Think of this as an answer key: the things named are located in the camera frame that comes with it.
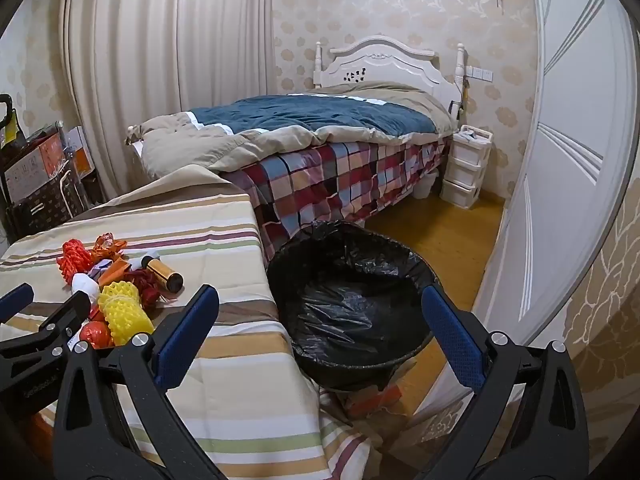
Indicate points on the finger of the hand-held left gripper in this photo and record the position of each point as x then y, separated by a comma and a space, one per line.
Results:
60, 322
14, 299

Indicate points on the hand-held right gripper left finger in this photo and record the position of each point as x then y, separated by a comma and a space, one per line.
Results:
185, 340

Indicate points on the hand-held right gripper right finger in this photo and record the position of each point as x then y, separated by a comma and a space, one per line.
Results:
455, 335

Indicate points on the orange red ball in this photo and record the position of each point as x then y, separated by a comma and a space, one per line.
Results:
95, 335

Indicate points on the white plastic bag wad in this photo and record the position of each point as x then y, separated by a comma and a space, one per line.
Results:
84, 287

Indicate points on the orange mesh net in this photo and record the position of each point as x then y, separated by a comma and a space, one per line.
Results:
74, 260

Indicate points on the yellow foam net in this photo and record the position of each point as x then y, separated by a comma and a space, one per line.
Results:
125, 315

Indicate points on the purple paper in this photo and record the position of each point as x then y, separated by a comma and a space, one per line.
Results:
99, 270

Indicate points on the gold and black bottle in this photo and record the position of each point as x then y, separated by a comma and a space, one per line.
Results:
162, 272

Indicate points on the orange paper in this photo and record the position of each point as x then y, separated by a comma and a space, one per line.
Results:
114, 272

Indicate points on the orange plastic wrapper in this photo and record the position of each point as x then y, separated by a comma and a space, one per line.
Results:
107, 245

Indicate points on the bin with black bag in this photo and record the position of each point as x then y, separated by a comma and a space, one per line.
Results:
350, 310

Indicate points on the striped tablecloth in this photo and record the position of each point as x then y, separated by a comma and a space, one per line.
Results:
200, 240

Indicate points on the crumpled brown paper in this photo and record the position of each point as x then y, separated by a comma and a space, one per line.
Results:
380, 427

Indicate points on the small white bucket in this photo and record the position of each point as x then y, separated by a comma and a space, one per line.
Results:
422, 186

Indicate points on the white and orange box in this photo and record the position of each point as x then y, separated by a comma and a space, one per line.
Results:
82, 152

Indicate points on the white plastic drawer unit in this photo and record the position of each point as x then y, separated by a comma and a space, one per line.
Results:
465, 170

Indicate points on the white wardrobe door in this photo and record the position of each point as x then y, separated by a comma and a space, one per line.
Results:
565, 185

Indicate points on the plaid bed sheet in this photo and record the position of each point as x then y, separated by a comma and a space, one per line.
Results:
330, 180

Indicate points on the yellow hanging tag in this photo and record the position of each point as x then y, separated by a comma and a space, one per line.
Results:
465, 95

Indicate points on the bed with checkered cover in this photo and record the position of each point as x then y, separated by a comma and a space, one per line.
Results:
300, 112

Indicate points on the beige striped curtain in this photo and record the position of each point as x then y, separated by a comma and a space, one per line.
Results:
165, 60

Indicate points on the white bed headboard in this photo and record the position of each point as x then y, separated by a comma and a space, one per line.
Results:
380, 60

